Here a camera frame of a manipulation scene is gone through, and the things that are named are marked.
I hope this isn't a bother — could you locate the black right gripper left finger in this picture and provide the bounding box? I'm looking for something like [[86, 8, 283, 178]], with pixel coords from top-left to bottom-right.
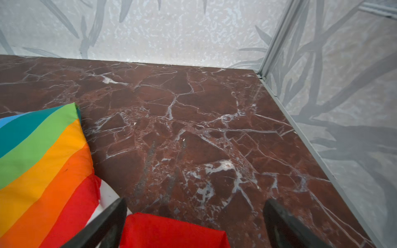
[[63, 198, 127, 248]]

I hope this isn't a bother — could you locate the aluminium enclosure frame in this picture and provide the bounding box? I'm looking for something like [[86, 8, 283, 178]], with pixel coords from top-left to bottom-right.
[[259, 1, 397, 248]]

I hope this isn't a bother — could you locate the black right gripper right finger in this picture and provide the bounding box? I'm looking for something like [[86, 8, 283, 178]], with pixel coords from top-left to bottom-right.
[[263, 199, 330, 248]]

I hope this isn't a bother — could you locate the rainbow striped kids jacket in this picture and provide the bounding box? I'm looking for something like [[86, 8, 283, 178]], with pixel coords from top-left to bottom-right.
[[1, 103, 230, 248]]

